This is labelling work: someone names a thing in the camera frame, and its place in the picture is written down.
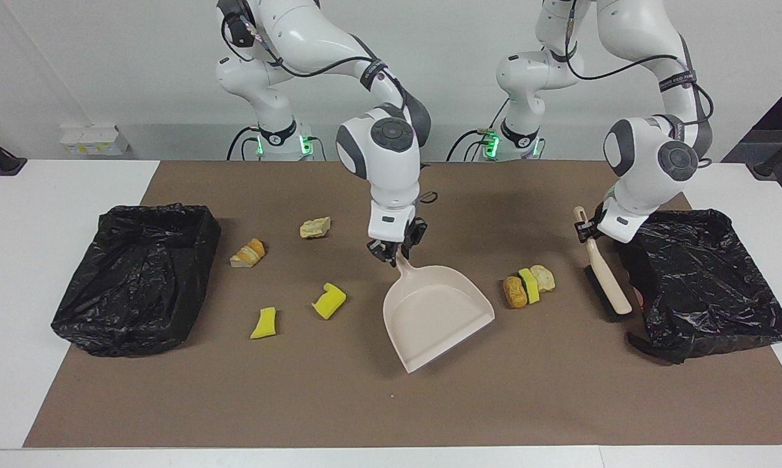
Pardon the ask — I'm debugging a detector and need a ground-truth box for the beige brush with black bristles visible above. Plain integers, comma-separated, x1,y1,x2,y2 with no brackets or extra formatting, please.
573,206,633,323

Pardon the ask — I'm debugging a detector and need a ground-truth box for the pale crusty bread piece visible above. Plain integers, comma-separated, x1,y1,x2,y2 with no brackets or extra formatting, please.
530,264,556,293

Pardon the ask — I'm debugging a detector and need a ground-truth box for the beige plastic dustpan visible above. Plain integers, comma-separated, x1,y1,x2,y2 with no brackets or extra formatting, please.
383,250,495,374

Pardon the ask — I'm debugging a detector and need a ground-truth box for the yellow and green sponge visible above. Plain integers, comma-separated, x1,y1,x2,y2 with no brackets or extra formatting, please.
518,267,541,305

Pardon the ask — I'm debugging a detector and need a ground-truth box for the brown bread roll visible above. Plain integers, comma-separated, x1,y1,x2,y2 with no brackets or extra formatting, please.
502,276,528,309

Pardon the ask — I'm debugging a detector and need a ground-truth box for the bin with black bag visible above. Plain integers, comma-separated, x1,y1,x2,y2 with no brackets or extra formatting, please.
615,208,782,365
51,203,222,358

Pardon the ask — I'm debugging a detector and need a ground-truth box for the pale yellow bread chunk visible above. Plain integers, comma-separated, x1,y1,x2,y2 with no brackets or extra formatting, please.
300,216,332,239

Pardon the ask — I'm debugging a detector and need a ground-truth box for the curved yellow sponge piece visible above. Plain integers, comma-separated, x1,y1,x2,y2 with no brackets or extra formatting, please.
311,282,347,320

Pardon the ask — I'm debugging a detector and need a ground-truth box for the orange striped croissant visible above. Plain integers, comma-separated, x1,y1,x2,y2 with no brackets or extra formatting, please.
229,239,266,268

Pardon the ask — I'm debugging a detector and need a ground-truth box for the flat yellow sponge piece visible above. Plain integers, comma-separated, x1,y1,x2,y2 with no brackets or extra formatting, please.
250,307,278,340

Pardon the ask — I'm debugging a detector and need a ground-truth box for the brown table mat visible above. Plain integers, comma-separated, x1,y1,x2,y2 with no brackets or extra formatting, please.
23,161,782,448

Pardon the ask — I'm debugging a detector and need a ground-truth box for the black stand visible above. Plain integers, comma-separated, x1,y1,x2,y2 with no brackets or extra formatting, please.
746,127,782,179
0,125,27,177

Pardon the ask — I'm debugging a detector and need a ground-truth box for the dark partition panel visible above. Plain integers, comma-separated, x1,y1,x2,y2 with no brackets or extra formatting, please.
722,71,782,217

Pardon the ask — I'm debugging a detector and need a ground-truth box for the white power box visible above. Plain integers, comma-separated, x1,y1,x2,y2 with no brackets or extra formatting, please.
60,125,130,156

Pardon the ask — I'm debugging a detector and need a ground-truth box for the black base cable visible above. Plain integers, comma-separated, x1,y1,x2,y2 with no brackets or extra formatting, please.
446,97,510,162
227,127,328,162

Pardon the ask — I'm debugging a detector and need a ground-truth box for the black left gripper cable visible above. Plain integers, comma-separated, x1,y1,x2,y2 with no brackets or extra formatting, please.
560,0,715,163

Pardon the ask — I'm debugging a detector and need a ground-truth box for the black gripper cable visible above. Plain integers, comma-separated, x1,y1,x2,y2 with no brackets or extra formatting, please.
560,0,715,163
220,0,439,203

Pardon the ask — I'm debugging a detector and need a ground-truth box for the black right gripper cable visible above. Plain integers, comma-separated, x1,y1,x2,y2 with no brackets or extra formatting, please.
220,0,439,203

